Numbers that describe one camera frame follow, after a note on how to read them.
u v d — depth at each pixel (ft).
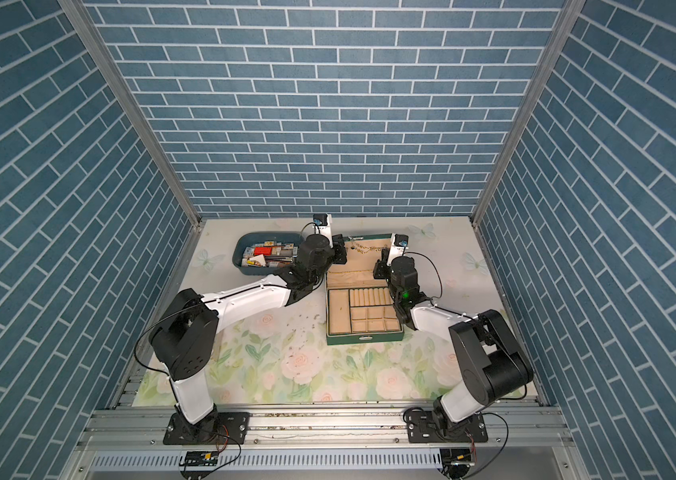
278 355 2.83
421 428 2.42
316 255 2.16
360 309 2.98
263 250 3.53
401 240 2.52
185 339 1.56
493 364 1.49
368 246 2.97
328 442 2.41
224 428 2.39
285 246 3.56
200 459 2.37
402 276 2.23
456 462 2.31
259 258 3.34
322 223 2.45
